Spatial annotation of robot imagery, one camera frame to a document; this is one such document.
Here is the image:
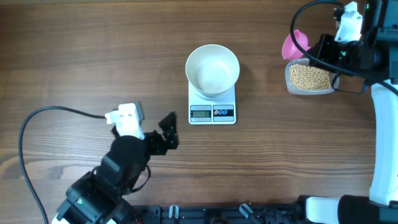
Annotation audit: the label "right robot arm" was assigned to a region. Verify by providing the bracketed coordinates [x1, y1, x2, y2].
[293, 0, 397, 223]

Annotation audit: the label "white digital kitchen scale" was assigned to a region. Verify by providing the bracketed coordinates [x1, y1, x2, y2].
[188, 83, 237, 125]

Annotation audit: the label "pink plastic measuring scoop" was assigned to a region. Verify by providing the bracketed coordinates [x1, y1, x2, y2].
[281, 29, 310, 60]

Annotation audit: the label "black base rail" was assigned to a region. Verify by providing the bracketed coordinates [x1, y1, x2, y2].
[134, 204, 303, 224]

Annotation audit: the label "soybeans in container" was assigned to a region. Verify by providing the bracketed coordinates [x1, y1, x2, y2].
[289, 64, 331, 90]

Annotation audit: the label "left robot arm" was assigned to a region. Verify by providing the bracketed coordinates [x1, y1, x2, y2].
[52, 112, 178, 223]

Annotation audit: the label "black left camera cable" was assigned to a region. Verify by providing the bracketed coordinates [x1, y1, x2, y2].
[18, 106, 106, 224]

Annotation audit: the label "white bowl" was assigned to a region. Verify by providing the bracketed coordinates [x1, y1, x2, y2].
[185, 44, 240, 98]

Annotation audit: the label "clear plastic container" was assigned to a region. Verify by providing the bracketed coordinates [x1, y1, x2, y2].
[285, 58, 340, 95]

